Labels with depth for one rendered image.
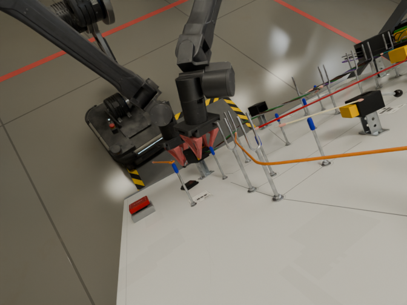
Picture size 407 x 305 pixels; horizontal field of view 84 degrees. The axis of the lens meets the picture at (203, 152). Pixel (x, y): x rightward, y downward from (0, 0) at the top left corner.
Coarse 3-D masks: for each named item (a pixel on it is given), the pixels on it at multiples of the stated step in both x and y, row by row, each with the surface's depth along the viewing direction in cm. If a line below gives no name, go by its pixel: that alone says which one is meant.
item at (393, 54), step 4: (396, 48) 57; (400, 48) 55; (404, 48) 54; (388, 52) 58; (392, 52) 57; (396, 52) 56; (400, 52) 55; (404, 52) 55; (392, 56) 58; (396, 56) 57; (400, 56) 56; (404, 56) 55; (392, 60) 58; (396, 60) 57; (400, 60) 56
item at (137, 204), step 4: (140, 200) 57; (144, 200) 55; (148, 200) 55; (132, 204) 57; (136, 204) 55; (140, 204) 54; (144, 204) 54; (148, 204) 54; (132, 208) 53; (136, 208) 54; (140, 208) 54; (144, 208) 55; (132, 212) 53; (136, 212) 55
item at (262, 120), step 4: (256, 104) 88; (260, 104) 85; (264, 104) 86; (248, 108) 90; (252, 108) 88; (256, 108) 85; (260, 108) 89; (264, 108) 88; (252, 112) 89; (256, 112) 86; (260, 112) 87; (252, 116) 90; (260, 116) 88; (264, 116) 89; (260, 120) 89; (264, 120) 90; (260, 124) 90; (264, 128) 88
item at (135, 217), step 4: (152, 204) 56; (148, 208) 54; (152, 208) 54; (140, 212) 54; (144, 212) 54; (148, 212) 54; (152, 212) 54; (132, 216) 54; (136, 216) 53; (140, 216) 54; (144, 216) 54; (136, 220) 53
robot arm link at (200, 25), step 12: (204, 0) 51; (216, 0) 52; (192, 12) 52; (204, 12) 50; (216, 12) 53; (192, 24) 50; (204, 24) 49; (180, 36) 50; (192, 36) 49; (204, 36) 50; (204, 48) 54; (204, 60) 52
